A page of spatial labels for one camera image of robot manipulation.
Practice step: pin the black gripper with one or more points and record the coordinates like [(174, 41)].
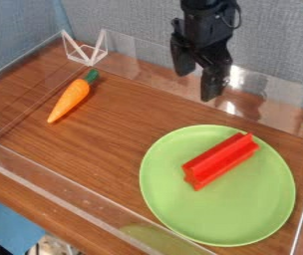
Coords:
[(198, 43)]

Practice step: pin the red rectangular block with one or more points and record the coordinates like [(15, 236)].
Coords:
[(211, 164)]

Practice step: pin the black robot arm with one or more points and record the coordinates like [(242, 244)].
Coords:
[(198, 42)]

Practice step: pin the orange toy carrot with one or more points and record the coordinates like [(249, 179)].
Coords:
[(73, 95)]

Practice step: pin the clear acrylic enclosure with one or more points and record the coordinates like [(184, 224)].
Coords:
[(69, 174)]

